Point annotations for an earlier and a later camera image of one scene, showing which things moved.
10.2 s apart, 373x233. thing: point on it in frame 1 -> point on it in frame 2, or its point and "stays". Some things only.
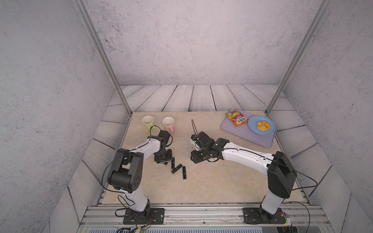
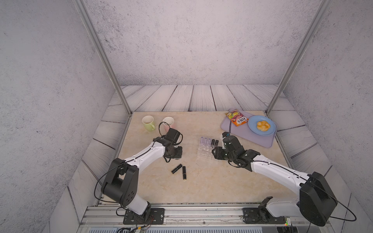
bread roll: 263,125 stays
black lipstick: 184,173 stays
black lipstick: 173,171 stays
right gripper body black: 199,155 -> 221,154
